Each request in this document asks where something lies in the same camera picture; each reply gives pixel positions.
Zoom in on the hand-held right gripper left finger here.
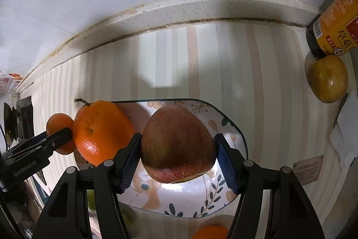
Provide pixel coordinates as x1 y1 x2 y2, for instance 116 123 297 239
36 133 143 239

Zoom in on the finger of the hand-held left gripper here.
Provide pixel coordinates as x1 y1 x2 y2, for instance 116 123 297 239
8 127 75 161

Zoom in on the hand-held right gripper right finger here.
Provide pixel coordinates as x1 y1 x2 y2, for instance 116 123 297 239
213 133 326 239

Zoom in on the small orange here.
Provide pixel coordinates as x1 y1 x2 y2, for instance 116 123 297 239
46 113 77 155
192 224 230 239

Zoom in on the large orange with stem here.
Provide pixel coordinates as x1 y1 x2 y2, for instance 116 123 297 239
73 98 136 168

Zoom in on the floral ceramic plate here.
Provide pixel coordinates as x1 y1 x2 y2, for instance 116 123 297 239
73 98 249 218

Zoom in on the striped red apple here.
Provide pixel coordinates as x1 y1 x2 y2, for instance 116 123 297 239
140 105 216 183

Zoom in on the yellow-brown apple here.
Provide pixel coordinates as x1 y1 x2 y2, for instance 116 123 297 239
305 55 349 104

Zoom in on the black gas stove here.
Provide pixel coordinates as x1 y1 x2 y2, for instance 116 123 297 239
15 96 35 141

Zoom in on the black wok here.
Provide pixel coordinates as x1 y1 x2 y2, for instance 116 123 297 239
3 102 17 147

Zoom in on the brown printed label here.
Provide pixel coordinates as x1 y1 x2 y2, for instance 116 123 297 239
292 154 325 186

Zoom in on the white paper tissue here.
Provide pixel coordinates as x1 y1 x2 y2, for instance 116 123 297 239
329 92 358 168

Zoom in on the dark soy sauce bottle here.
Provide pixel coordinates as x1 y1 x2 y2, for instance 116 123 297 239
305 0 358 59

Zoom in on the colourful cartoon wall sticker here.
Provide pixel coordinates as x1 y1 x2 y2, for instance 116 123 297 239
0 69 23 94

